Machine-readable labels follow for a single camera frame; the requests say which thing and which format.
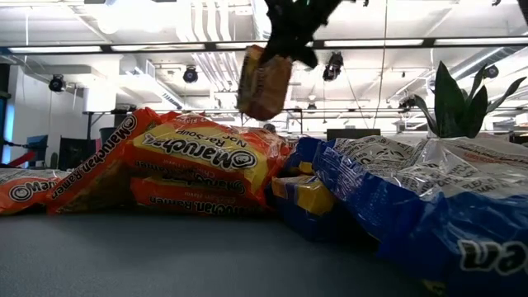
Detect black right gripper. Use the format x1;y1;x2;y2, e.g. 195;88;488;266
258;0;343;70

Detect orange Maruchan chicken ramen pack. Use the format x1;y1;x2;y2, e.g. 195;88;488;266
123;113;292;210
236;44;295;122
44;106;166;215
0;167;72;216
130;176;269;218

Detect blue Maruchan soy ramen pack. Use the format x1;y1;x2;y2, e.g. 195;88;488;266
282;136;331;178
312;134;528;297
266;173;372;248

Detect black monitor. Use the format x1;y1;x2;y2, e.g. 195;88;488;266
326;128;381;141

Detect green snake plant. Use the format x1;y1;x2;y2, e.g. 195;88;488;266
412;60;528;139

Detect long ceiling light strip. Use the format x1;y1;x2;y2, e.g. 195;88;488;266
0;35;528;55

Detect black desk monitors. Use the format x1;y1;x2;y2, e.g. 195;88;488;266
57;137;98;171

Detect black metal table frame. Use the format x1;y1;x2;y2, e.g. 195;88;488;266
82;107;139;141
284;106;305;135

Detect red handled clamp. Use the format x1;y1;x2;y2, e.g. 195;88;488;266
6;150;37;168

